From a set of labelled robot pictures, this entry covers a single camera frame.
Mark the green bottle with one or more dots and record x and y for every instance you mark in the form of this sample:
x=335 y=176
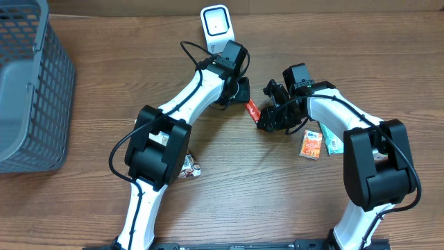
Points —
x=377 y=156

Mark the red snack bar wrapper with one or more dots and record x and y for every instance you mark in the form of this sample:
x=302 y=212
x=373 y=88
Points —
x=253 y=110

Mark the orange snack packet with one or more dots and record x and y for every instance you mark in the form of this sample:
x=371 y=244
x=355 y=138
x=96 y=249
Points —
x=311 y=145

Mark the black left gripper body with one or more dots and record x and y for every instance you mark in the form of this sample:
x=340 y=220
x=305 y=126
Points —
x=241 y=90

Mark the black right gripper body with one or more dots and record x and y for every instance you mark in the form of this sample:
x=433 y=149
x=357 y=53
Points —
x=275 y=105

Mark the grey plastic mesh basket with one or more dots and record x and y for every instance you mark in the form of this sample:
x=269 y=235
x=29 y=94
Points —
x=38 y=82

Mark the teal tissue pack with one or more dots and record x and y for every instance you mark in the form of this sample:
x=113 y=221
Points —
x=333 y=144

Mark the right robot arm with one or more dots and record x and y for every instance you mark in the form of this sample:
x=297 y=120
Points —
x=378 y=172

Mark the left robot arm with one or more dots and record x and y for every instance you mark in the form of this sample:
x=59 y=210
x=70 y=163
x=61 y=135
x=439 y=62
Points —
x=204 y=88

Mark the white barcode scanner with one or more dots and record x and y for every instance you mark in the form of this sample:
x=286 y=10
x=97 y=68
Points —
x=217 y=27

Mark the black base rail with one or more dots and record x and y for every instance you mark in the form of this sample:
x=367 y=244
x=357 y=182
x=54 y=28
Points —
x=239 y=246

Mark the brown nut snack pouch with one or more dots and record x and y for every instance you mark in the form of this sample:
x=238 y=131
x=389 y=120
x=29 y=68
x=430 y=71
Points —
x=190 y=168

